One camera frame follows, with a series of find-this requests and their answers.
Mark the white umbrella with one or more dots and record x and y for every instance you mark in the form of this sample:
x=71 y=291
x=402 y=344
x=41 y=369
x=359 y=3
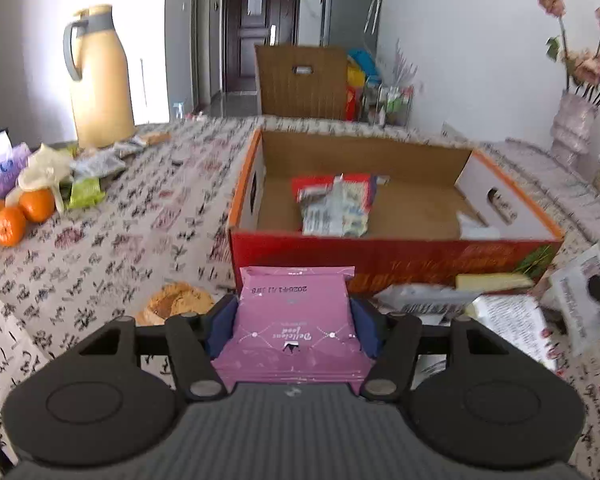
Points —
x=375 y=0

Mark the round cookie packet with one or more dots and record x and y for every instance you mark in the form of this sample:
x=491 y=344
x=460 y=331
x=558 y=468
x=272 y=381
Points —
x=172 y=300

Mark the purple tissue pack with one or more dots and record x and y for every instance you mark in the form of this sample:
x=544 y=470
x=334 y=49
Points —
x=0 y=172

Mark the white black-striped snack packet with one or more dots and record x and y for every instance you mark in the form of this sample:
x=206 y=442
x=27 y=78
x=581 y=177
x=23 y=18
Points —
x=420 y=300

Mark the orange-brown snack packet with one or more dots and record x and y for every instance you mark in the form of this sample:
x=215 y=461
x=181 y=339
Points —
x=155 y=138

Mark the dried pink roses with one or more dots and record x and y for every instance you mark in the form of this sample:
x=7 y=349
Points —
x=590 y=67

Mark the silver printed snack packet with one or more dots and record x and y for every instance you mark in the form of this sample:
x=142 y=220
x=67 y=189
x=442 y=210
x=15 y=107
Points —
x=317 y=215

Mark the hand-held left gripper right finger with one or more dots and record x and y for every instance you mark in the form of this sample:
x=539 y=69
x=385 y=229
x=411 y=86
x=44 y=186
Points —
x=366 y=330

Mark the yellow thermos jug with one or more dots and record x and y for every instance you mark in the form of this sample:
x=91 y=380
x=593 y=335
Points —
x=102 y=85

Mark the red gift box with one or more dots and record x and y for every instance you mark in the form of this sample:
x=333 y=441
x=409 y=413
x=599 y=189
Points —
x=352 y=102

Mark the wooden chair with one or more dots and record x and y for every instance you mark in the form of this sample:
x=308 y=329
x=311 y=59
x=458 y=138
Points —
x=290 y=95

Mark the white text-printed snack packet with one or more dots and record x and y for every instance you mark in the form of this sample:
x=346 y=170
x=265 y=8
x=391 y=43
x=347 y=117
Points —
x=515 y=320

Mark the pale purple dried bouquet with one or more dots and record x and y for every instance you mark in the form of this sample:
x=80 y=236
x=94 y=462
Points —
x=405 y=67

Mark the red cardboard box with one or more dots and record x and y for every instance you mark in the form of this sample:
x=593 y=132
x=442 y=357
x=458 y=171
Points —
x=330 y=252

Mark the yellow bag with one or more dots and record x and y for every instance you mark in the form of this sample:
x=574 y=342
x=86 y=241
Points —
x=355 y=77

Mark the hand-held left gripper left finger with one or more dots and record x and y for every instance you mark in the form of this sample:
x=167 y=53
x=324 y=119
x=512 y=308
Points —
x=220 y=327

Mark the blue bag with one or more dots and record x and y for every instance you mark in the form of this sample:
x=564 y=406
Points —
x=362 y=57

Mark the red snack packet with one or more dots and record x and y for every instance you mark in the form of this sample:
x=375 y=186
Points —
x=310 y=182

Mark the green printed snack packet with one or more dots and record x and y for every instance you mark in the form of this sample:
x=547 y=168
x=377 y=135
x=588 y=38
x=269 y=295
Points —
x=355 y=210

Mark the yellow snack packet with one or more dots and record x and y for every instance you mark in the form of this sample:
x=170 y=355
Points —
x=495 y=282

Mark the pink snack packet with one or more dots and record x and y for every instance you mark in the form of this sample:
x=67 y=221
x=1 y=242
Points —
x=292 y=310

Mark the grey refrigerator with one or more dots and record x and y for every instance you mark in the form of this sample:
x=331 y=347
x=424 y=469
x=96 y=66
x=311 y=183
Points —
x=340 y=15

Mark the grey patterned cloth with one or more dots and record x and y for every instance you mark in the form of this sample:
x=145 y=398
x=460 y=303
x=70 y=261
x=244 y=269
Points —
x=545 y=170

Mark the large white snack packet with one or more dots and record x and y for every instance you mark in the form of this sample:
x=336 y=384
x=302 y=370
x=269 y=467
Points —
x=575 y=285

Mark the metal trolley rack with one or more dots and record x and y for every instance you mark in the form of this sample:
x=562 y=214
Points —
x=385 y=105

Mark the dark brown door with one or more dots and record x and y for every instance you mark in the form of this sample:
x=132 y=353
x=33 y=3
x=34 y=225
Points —
x=250 y=50

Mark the dark grey snack packet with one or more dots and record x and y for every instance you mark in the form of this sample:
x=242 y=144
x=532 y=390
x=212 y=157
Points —
x=127 y=147

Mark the pink ribbed vase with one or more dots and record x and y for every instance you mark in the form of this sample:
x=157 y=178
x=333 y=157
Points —
x=572 y=125

